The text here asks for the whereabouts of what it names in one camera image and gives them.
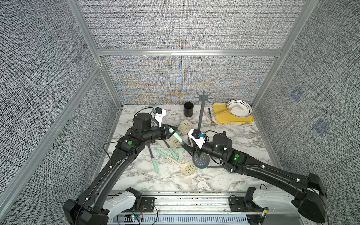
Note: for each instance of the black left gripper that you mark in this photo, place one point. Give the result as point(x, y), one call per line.
point(166, 134)

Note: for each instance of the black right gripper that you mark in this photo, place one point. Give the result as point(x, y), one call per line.
point(192, 151)

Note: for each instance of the cream skimmer long handle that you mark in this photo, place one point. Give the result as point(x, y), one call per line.
point(187, 169)

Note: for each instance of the dark grey utensil rack stand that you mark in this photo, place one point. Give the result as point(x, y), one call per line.
point(202, 98)

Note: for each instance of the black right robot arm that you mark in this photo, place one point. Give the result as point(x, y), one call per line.
point(310, 196)

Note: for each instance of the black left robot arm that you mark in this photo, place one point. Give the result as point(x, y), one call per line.
point(88, 208)

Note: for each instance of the black cup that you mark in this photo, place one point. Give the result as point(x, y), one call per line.
point(188, 109)

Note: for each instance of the yellow tray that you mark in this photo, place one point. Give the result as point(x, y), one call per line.
point(228, 117)

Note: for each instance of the white patterned plate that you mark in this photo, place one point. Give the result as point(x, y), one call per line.
point(247, 109)

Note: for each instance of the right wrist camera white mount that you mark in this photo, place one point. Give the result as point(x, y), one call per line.
point(198, 137)

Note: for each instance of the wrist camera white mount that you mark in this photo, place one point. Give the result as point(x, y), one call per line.
point(198, 137)
point(159, 114)

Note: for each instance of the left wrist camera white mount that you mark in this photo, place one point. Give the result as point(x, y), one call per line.
point(159, 114)

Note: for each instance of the pink handled fork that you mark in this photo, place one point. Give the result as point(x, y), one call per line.
point(210, 118)

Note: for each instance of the white spatula wooden handle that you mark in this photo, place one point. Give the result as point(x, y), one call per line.
point(228, 110)

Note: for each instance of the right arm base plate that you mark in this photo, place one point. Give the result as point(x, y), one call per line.
point(244, 204)

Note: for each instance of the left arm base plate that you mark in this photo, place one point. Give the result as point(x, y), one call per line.
point(145, 204)

